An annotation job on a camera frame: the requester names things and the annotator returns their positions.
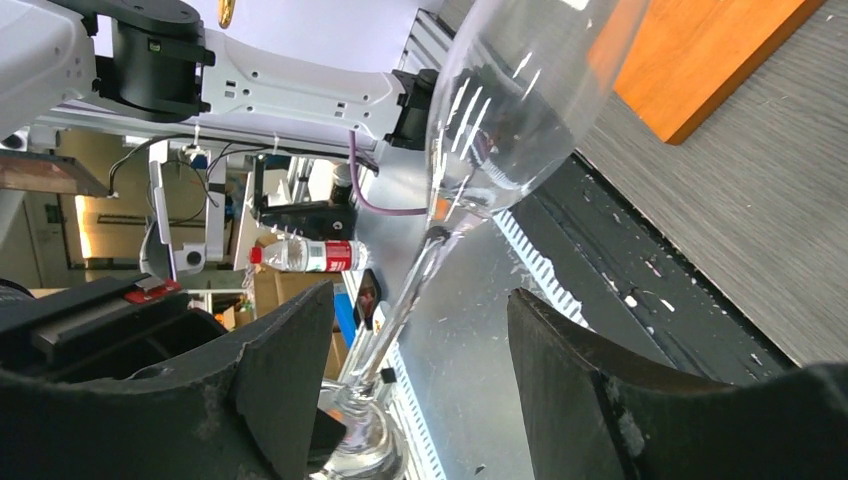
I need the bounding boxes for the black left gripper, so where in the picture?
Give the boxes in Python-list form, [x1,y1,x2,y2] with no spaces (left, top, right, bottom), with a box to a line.
[1,274,227,383]

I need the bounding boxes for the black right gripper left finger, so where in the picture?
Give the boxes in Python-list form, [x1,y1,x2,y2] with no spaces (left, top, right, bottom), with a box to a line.
[1,281,335,479]

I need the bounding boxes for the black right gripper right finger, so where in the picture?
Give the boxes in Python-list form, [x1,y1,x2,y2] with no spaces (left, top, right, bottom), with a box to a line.
[507,288,847,479]

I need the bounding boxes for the clear wine glass back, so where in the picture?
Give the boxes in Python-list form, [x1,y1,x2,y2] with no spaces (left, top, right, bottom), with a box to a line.
[317,1,649,479]

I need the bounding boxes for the gold wire wine glass rack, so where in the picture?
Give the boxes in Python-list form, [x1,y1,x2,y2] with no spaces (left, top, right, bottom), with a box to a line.
[614,0,822,145]

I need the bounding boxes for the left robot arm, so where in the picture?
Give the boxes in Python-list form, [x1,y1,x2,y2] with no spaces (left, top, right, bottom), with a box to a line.
[1,1,436,149]

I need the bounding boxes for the plastic water bottle red label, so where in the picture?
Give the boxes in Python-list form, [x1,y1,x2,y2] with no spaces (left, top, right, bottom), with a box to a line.
[248,237,372,273]

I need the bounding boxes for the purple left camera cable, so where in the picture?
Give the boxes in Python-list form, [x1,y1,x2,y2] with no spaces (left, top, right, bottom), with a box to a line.
[347,130,429,218]

